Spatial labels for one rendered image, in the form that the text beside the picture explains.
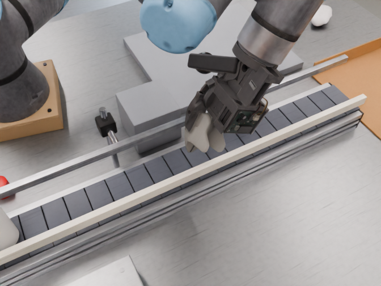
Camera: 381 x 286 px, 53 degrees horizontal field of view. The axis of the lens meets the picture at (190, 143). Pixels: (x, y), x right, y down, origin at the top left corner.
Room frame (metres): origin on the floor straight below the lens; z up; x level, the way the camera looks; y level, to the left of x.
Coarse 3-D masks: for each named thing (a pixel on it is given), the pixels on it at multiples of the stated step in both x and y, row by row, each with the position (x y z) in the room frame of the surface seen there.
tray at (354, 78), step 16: (352, 48) 0.78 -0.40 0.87; (368, 48) 0.80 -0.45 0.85; (352, 64) 0.76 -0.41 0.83; (368, 64) 0.76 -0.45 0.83; (320, 80) 0.70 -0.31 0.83; (336, 80) 0.70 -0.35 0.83; (352, 80) 0.70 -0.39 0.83; (368, 80) 0.70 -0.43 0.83; (352, 96) 0.64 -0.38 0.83; (368, 96) 0.64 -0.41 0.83; (368, 112) 0.59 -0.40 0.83; (368, 128) 0.55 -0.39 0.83
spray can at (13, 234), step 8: (0, 208) 0.28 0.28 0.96; (0, 216) 0.27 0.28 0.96; (0, 224) 0.26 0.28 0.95; (8, 224) 0.27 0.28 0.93; (0, 232) 0.25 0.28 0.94; (8, 232) 0.26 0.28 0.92; (16, 232) 0.27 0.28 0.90; (0, 240) 0.25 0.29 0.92; (8, 240) 0.25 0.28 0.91; (16, 240) 0.26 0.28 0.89; (0, 248) 0.24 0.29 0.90
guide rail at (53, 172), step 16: (320, 64) 0.61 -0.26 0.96; (336, 64) 0.61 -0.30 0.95; (288, 80) 0.56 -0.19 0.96; (160, 128) 0.44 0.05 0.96; (176, 128) 0.44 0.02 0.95; (112, 144) 0.40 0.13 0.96; (128, 144) 0.40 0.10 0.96; (80, 160) 0.37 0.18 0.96; (96, 160) 0.38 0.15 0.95; (32, 176) 0.34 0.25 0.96; (48, 176) 0.34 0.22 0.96; (0, 192) 0.31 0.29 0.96; (16, 192) 0.31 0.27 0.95
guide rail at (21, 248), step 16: (320, 112) 0.52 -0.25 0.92; (336, 112) 0.52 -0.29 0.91; (288, 128) 0.48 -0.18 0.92; (304, 128) 0.49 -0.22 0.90; (256, 144) 0.44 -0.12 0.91; (224, 160) 0.40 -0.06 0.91; (176, 176) 0.37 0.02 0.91; (192, 176) 0.37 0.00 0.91; (144, 192) 0.34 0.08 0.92; (160, 192) 0.34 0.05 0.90; (112, 208) 0.31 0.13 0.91; (64, 224) 0.28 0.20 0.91; (80, 224) 0.28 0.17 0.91; (32, 240) 0.25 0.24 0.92; (48, 240) 0.26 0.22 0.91; (0, 256) 0.23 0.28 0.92; (16, 256) 0.23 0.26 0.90
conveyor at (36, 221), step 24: (312, 96) 0.60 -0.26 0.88; (336, 96) 0.60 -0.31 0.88; (264, 120) 0.53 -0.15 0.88; (288, 120) 0.53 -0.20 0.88; (240, 144) 0.47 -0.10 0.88; (144, 168) 0.41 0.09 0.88; (168, 168) 0.41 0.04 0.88; (72, 192) 0.36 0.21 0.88; (96, 192) 0.36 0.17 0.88; (120, 192) 0.36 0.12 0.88; (168, 192) 0.36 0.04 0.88; (24, 216) 0.31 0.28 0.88; (48, 216) 0.31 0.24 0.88; (72, 216) 0.31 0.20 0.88; (120, 216) 0.31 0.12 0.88; (24, 240) 0.27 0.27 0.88
